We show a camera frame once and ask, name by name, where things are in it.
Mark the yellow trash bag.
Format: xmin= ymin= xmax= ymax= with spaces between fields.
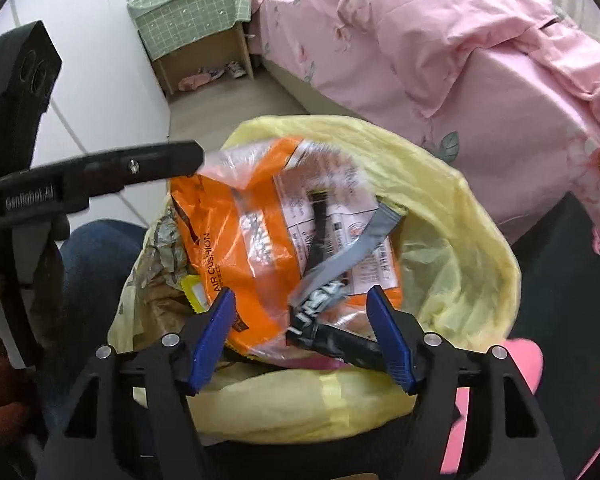
xmin=107 ymin=115 xmax=523 ymax=446

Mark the green checked cloth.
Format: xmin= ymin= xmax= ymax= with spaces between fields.
xmin=127 ymin=0 xmax=252 ymax=59

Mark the orange clear plastic packet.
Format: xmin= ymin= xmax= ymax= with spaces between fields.
xmin=170 ymin=135 xmax=403 ymax=363

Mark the brown printed paper bag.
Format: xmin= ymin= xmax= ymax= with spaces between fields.
xmin=129 ymin=205 xmax=208 ymax=323

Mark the pink floral duvet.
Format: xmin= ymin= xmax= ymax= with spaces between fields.
xmin=291 ymin=0 xmax=600 ymax=161

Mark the small yellow packet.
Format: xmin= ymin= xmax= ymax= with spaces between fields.
xmin=180 ymin=275 xmax=208 ymax=315

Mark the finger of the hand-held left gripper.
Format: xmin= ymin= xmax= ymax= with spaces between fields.
xmin=87 ymin=141 xmax=206 ymax=202

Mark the bed with pink sheet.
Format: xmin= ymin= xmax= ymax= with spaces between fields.
xmin=247 ymin=0 xmax=600 ymax=242

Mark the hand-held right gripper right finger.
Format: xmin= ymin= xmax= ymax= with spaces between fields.
xmin=366 ymin=284 xmax=566 ymax=480

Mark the pink slipper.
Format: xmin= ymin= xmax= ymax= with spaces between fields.
xmin=177 ymin=71 xmax=217 ymax=93

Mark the black grey snack packet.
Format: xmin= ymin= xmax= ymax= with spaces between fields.
xmin=286 ymin=202 xmax=407 ymax=377

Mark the wooden nightstand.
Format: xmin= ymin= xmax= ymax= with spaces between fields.
xmin=150 ymin=24 xmax=256 ymax=97

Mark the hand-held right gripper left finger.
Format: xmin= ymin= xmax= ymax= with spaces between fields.
xmin=35 ymin=287 xmax=237 ymax=480

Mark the white wardrobe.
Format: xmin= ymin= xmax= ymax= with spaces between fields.
xmin=0 ymin=0 xmax=173 ymax=241

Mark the person's jeans leg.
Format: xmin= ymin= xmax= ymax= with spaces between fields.
xmin=59 ymin=220 xmax=150 ymax=361

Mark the black heart-print table mat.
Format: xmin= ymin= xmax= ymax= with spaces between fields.
xmin=415 ymin=195 xmax=600 ymax=480

